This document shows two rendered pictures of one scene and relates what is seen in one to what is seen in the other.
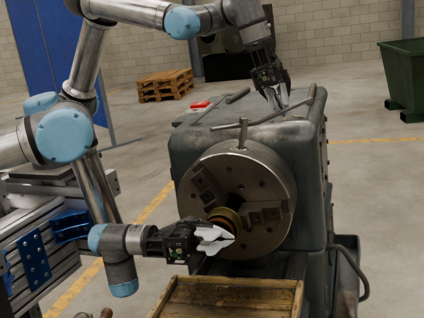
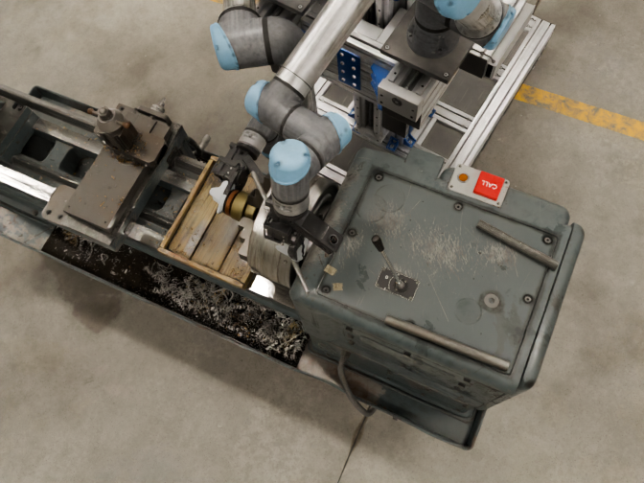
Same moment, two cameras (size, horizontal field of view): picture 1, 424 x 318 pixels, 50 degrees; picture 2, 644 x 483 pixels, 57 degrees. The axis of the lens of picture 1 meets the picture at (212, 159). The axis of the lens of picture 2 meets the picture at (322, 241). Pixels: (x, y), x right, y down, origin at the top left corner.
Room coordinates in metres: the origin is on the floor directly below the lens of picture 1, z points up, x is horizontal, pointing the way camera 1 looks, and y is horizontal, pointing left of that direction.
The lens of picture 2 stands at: (1.41, -0.64, 2.57)
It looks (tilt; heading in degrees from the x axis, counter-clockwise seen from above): 69 degrees down; 107
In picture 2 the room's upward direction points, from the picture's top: 12 degrees counter-clockwise
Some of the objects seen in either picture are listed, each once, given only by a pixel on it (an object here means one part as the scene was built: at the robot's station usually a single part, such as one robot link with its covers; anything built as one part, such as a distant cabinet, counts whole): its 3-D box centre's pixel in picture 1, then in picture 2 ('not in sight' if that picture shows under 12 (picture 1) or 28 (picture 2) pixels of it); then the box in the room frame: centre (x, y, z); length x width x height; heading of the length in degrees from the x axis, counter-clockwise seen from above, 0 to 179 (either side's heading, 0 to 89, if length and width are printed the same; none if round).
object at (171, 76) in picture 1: (166, 84); not in sight; (9.40, 0.70, 0.22); 1.25 x 0.86 x 0.44; 164
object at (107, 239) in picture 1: (113, 240); (263, 123); (1.04, 0.27, 1.08); 0.11 x 0.08 x 0.09; 71
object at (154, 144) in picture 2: not in sight; (133, 145); (0.62, 0.22, 0.99); 0.20 x 0.10 x 0.05; 161
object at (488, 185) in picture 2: (200, 105); (488, 186); (1.66, 0.02, 1.26); 0.06 x 0.06 x 0.02; 71
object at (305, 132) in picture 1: (258, 159); (430, 278); (1.54, -0.16, 1.06); 0.59 x 0.48 x 0.39; 161
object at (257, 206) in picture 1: (264, 211); (251, 243); (1.06, -0.11, 1.09); 0.12 x 0.11 x 0.05; 71
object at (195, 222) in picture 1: (196, 228); (232, 182); (0.98, 0.06, 1.10); 0.09 x 0.02 x 0.05; 71
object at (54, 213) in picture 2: not in sight; (113, 172); (0.52, 0.17, 0.90); 0.47 x 0.30 x 0.06; 71
